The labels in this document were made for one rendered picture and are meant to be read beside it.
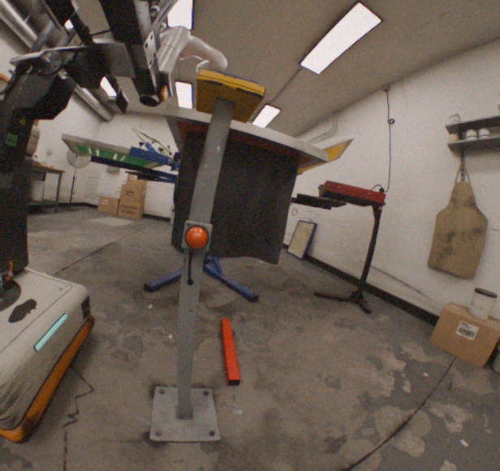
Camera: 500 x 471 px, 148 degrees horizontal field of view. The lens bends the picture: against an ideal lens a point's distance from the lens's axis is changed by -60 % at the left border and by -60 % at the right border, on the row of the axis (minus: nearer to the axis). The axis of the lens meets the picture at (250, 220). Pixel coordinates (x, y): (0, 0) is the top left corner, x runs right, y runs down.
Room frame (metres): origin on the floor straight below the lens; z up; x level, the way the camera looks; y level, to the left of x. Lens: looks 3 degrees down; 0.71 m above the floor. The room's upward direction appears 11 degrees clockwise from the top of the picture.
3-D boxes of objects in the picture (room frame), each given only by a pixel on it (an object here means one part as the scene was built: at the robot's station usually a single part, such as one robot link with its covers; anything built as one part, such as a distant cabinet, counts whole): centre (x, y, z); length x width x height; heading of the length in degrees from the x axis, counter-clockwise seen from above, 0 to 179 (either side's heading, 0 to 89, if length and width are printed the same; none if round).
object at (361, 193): (1.60, -0.93, 1.06); 0.61 x 0.46 x 0.12; 77
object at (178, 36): (0.52, 0.47, 1.37); 0.13 x 0.10 x 0.16; 68
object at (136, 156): (1.26, 1.07, 1.05); 1.08 x 0.61 x 0.23; 137
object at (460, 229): (0.96, -1.88, 1.06); 0.53 x 0.07 x 1.05; 17
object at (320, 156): (0.91, 0.15, 0.97); 0.79 x 0.58 x 0.04; 17
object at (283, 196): (0.63, 0.06, 0.74); 0.45 x 0.03 x 0.43; 107
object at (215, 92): (0.34, 0.10, 0.48); 0.22 x 0.22 x 0.96; 17
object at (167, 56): (0.52, 0.47, 1.21); 0.16 x 0.13 x 0.15; 109
